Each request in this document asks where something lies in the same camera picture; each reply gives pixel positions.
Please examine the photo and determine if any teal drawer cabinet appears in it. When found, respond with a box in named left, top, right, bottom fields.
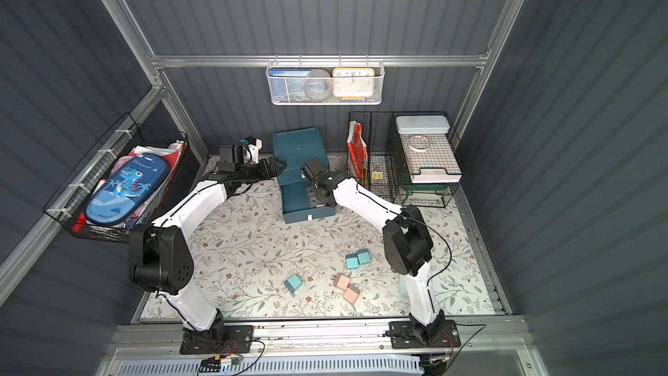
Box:
left=272, top=127, right=336, bottom=224

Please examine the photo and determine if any white hanging wire basket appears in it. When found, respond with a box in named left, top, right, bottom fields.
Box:
left=265, top=58, right=385, bottom=106

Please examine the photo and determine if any checkered notebook tray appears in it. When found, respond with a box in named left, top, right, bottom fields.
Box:
left=399, top=134, right=463, bottom=184

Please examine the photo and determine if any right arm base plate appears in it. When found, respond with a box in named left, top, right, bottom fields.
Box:
left=384, top=320, right=461, bottom=350

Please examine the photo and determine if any grey tape roll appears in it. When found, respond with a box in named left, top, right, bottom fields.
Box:
left=304, top=69, right=332, bottom=102

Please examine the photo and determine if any black wall wire basket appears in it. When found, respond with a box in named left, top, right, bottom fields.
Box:
left=43, top=114, right=190, bottom=243

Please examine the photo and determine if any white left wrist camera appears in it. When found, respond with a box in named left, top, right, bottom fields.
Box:
left=242, top=137, right=263, bottom=164

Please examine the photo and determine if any blue plug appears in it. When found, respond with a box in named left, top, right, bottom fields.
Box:
left=357, top=249, right=372, bottom=266
left=345, top=254, right=360, bottom=270
left=284, top=273, right=304, bottom=293

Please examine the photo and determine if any pink plug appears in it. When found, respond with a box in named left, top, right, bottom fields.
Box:
left=343, top=285, right=360, bottom=305
left=334, top=273, right=351, bottom=291

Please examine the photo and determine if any blue box in basket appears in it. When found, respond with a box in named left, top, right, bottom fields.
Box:
left=267, top=68, right=311, bottom=104

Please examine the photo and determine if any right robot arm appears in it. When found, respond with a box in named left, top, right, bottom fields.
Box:
left=301, top=158, right=445, bottom=330

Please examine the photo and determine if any blue dinosaur pencil case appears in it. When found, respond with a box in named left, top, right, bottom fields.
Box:
left=83, top=153, right=170, bottom=226

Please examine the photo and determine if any black wire desk organizer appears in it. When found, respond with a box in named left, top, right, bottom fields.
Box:
left=348, top=111, right=469, bottom=208

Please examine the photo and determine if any clear tape roll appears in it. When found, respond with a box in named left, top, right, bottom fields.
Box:
left=407, top=135, right=431, bottom=153

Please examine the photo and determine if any light blue tray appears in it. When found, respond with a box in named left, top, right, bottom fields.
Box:
left=398, top=275, right=410, bottom=299

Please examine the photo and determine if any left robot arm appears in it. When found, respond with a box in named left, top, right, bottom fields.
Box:
left=129, top=137, right=286, bottom=332

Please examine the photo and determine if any white box on organizer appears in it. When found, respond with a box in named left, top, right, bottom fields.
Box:
left=395, top=115, right=451, bottom=135

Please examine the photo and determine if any yellow alarm clock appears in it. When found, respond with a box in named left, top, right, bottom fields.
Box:
left=332, top=67, right=376, bottom=100

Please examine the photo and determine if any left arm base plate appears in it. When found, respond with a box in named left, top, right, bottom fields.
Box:
left=179, top=326, right=255, bottom=355

